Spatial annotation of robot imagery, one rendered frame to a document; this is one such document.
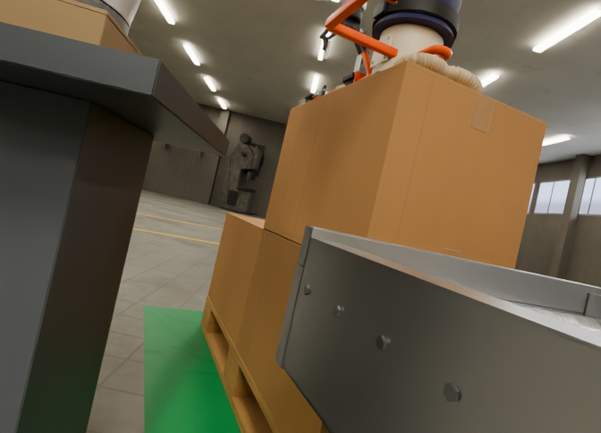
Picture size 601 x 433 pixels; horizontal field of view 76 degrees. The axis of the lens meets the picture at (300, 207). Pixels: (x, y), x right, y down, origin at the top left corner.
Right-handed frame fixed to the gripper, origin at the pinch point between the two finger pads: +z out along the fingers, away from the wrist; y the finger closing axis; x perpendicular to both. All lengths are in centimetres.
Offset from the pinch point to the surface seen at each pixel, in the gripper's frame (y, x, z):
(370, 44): -13, -47, 13
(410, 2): -7, -50, 0
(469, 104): -1, -71, 28
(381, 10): -10.7, -43.3, 1.4
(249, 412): -15, -27, 117
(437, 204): -3, -71, 49
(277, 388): -19, -49, 98
